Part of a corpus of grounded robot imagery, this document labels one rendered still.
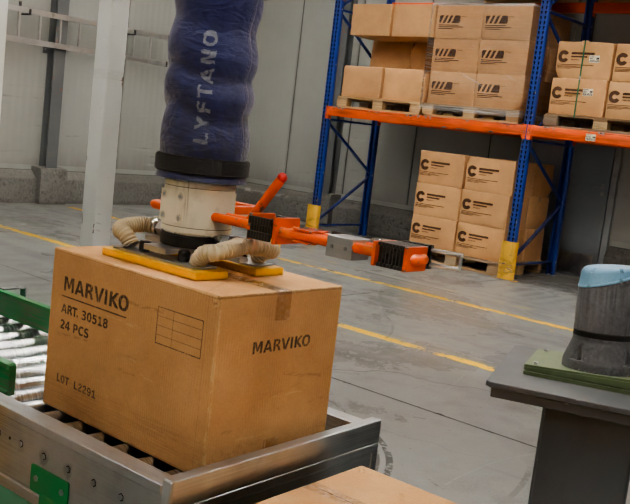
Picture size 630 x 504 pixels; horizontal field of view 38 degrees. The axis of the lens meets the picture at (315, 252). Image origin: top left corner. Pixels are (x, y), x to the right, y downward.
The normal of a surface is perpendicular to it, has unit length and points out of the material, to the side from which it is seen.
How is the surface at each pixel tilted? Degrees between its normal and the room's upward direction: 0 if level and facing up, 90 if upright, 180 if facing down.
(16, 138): 90
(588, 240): 90
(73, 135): 90
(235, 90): 72
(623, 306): 87
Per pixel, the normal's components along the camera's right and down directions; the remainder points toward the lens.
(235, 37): 0.61, -0.04
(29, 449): -0.63, 0.03
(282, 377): 0.75, 0.18
